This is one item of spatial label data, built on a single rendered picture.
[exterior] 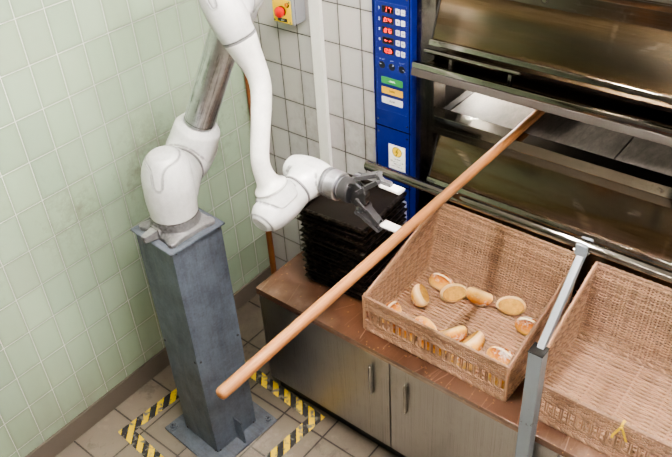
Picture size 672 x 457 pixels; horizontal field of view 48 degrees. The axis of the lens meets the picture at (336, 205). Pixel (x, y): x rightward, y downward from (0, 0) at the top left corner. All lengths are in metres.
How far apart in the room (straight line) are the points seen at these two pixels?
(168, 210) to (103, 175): 0.51
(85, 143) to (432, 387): 1.43
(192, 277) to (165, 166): 0.40
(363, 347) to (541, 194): 0.78
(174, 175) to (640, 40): 1.37
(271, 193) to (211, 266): 0.49
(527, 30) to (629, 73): 0.32
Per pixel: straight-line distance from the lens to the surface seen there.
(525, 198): 2.55
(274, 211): 2.12
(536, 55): 2.31
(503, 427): 2.43
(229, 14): 2.04
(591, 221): 2.49
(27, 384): 3.00
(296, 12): 2.76
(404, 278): 2.71
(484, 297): 2.66
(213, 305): 2.61
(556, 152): 2.43
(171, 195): 2.32
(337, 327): 2.63
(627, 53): 2.22
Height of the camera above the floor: 2.42
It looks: 35 degrees down
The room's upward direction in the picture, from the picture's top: 4 degrees counter-clockwise
